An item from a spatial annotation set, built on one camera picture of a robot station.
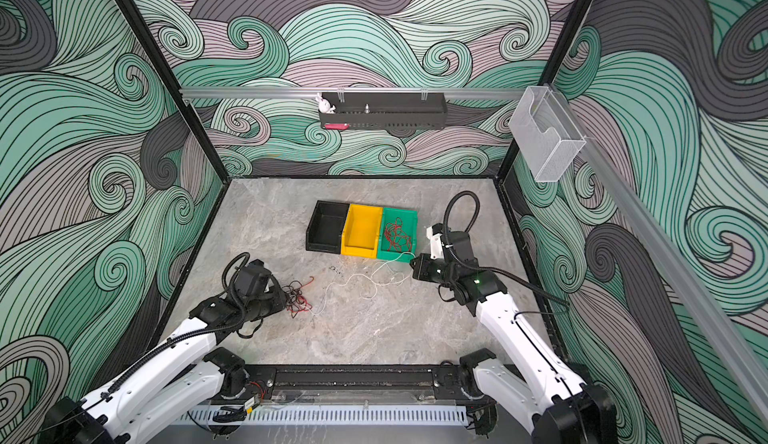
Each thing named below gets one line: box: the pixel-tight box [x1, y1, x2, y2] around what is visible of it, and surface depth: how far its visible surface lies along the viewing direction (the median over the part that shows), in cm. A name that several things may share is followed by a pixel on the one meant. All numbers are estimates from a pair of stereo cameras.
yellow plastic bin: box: [341, 203, 383, 259], surface depth 102 cm
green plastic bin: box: [377, 207, 418, 263], surface depth 102 cm
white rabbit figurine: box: [315, 92, 336, 114], surface depth 87 cm
